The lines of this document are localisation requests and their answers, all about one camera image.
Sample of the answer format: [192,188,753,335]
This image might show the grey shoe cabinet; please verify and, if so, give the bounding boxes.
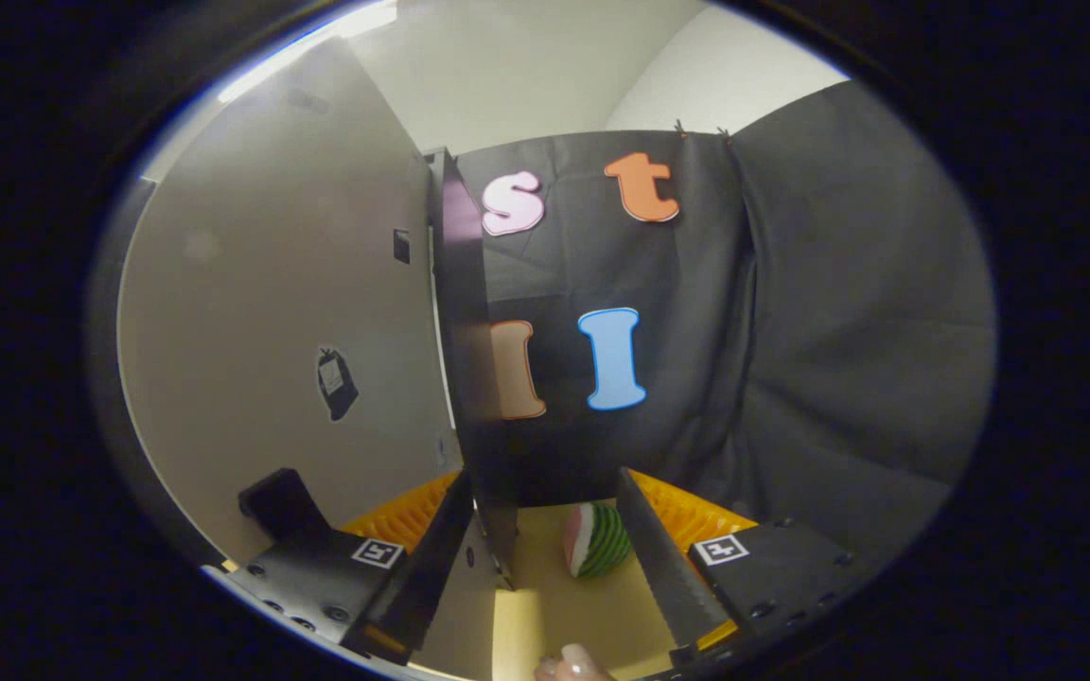
[427,147,519,592]

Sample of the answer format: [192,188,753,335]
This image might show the black backdrop cloth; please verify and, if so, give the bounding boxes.
[455,80,998,568]

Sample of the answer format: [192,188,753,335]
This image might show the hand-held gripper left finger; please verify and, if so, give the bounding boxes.
[204,470,476,668]

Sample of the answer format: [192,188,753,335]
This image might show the striped watermelon toy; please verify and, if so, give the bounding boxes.
[562,501,634,580]

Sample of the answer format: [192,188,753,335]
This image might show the white shoe cabinet door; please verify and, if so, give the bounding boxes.
[117,38,461,568]

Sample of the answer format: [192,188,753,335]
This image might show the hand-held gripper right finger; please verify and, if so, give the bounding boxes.
[615,466,875,665]

